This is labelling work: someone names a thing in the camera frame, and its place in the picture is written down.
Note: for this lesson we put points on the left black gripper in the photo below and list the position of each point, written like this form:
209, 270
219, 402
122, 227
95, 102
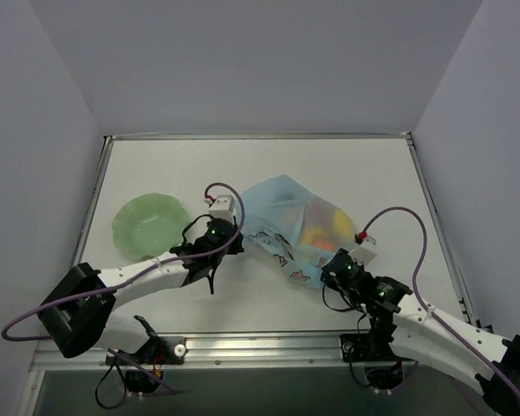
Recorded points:
227, 244

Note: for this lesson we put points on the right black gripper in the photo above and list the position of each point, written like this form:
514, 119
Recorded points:
332, 269

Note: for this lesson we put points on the blue translucent plastic bag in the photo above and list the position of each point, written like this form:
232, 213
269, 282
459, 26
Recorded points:
281, 216

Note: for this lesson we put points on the orange fake peach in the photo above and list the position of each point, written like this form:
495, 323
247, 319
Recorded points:
322, 243

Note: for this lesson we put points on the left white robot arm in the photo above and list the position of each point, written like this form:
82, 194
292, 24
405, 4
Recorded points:
79, 312

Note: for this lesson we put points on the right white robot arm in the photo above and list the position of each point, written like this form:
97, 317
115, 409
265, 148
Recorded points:
404, 327

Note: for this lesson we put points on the yellow fake fruit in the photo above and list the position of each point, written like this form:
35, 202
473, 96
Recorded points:
341, 226

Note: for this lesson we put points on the green glass bowl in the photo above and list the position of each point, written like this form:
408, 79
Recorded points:
149, 225

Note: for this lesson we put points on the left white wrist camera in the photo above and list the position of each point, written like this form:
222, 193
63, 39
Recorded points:
223, 207

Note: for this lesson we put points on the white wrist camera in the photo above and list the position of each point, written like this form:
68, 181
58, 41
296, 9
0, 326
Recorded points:
365, 251
223, 207

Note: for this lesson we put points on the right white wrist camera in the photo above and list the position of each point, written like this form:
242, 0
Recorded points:
365, 251

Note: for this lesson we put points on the aluminium front rail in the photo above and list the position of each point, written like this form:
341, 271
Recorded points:
237, 349

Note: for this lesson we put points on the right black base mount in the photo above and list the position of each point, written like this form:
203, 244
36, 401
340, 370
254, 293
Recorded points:
373, 368

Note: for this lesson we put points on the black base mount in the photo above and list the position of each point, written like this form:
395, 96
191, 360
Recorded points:
373, 368
144, 373

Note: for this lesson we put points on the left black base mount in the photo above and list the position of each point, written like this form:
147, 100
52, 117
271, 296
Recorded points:
144, 373

